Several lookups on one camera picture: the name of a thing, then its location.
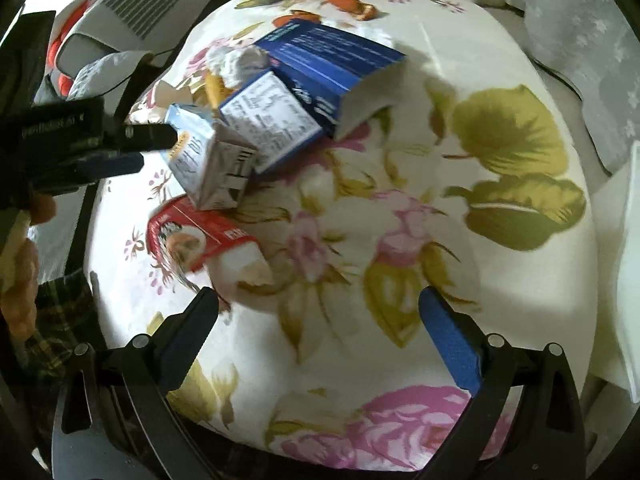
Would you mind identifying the light blue milk carton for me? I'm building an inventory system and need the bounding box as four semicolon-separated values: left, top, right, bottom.
162;104;258;210

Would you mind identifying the red rice noodle package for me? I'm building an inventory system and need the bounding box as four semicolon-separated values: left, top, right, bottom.
146;195;273;295

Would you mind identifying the white tissue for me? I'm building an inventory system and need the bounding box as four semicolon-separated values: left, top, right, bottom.
205;46;269;89

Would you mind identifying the curled orange peel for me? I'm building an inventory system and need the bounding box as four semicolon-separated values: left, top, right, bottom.
272;10;321;28

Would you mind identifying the long orange peel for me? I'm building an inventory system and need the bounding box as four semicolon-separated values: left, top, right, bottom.
326;0;378;21

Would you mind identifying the white trash bin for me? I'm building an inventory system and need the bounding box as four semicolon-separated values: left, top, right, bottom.
590;142;639;403

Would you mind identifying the operator left hand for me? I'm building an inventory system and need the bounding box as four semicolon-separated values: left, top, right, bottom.
1;194;56;341

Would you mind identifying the red plush toy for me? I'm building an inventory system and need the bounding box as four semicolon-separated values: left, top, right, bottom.
44;0;92;98

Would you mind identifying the grey quilted blanket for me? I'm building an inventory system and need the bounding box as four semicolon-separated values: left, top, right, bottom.
67;51;153;101

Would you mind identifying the yellow wrapper piece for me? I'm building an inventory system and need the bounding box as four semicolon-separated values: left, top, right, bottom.
204;70;234;110

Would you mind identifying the grey striped sofa cushion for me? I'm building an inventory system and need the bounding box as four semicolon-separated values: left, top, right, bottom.
64;0;212;77

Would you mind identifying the floral tablecloth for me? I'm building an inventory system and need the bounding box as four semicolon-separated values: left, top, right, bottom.
84;0;600;473

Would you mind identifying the dark blue cardboard box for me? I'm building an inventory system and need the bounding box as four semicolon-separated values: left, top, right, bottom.
219;20;407;174

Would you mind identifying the white lace curtain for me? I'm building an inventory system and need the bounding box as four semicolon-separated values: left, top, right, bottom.
508;0;639;174

